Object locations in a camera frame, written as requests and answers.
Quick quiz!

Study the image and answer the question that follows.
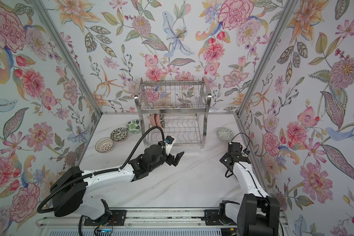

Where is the white lattice pattern bowl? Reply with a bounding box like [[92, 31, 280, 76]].
[[95, 138, 114, 153]]

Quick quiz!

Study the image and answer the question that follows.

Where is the pale green patterned bowl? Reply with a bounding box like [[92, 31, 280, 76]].
[[216, 127, 235, 143]]

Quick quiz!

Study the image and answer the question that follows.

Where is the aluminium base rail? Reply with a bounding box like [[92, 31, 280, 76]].
[[35, 207, 290, 230]]

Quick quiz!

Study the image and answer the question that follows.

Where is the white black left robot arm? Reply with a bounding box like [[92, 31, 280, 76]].
[[50, 136, 184, 224]]

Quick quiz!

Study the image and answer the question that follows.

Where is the dark patterned bowl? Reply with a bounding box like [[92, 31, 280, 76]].
[[154, 114, 165, 128]]

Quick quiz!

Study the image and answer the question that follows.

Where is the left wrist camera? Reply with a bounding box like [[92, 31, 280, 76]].
[[164, 135, 176, 156]]

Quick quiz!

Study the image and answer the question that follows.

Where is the steel two-tier dish rack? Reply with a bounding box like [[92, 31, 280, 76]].
[[134, 77, 212, 148]]

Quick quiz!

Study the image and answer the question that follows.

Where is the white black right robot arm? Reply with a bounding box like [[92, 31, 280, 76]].
[[218, 141, 281, 236]]

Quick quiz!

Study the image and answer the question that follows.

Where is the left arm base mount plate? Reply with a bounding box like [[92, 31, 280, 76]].
[[84, 210, 127, 226]]

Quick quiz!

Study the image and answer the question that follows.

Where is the dark speckled pattern bowl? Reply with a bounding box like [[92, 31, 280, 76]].
[[110, 127, 128, 142]]

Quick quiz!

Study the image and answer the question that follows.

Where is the black corrugated left cable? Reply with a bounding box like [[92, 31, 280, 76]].
[[36, 126, 166, 214]]

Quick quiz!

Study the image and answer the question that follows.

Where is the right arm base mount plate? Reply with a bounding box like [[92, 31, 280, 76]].
[[202, 209, 236, 226]]

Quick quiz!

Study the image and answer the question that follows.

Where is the green leaf pattern bowl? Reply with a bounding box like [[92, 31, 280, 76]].
[[126, 120, 141, 134]]

